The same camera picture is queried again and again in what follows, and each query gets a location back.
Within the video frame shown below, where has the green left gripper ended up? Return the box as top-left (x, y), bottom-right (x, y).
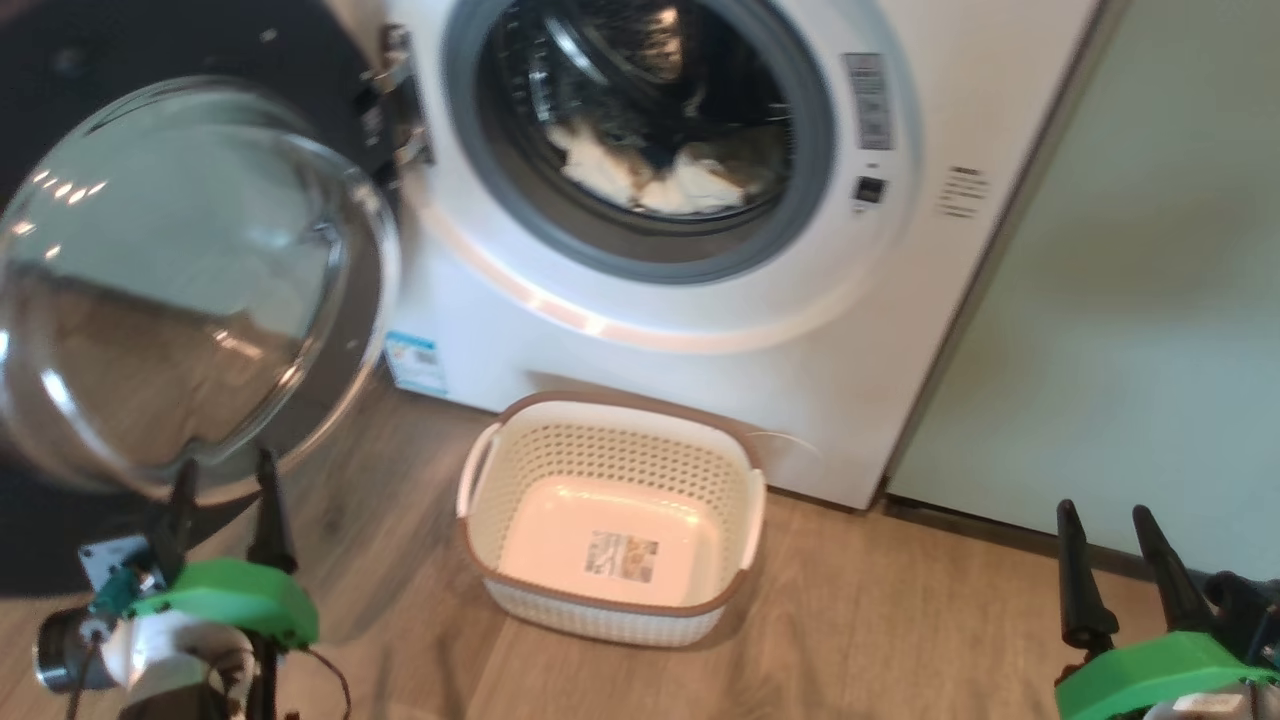
top-left (130, 447), bottom-right (321, 647)

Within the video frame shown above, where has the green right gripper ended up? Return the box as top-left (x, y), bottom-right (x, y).
top-left (1055, 499), bottom-right (1278, 720)

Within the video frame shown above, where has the round washing machine door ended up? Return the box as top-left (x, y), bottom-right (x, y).
top-left (0, 0), bottom-right (403, 601)

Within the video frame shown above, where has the pale yellow garment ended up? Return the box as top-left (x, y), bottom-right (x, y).
top-left (545, 118), bottom-right (793, 217)

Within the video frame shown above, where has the white basket with brown rim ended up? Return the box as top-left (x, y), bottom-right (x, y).
top-left (457, 390), bottom-right (768, 648)

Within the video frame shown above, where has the large pale green cabinet door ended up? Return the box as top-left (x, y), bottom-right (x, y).
top-left (885, 0), bottom-right (1280, 583)

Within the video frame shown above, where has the printed label sticker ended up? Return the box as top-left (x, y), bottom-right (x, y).
top-left (585, 531), bottom-right (660, 584)

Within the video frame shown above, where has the white front-load washing machine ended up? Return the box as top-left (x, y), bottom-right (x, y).
top-left (330, 0), bottom-right (1111, 511)

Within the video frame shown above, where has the blue energy label sticker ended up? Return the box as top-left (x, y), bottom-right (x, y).
top-left (385, 330), bottom-right (450, 398)

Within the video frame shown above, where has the small printed text label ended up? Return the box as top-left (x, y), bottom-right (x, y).
top-left (938, 165), bottom-right (992, 220)

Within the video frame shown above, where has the grey warning sticker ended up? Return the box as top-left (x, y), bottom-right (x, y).
top-left (843, 52), bottom-right (895, 152)

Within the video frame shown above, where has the teal cable connector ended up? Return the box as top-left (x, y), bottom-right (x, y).
top-left (88, 565), bottom-right (137, 617)

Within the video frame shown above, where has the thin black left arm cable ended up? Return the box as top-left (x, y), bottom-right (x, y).
top-left (298, 648), bottom-right (354, 720)

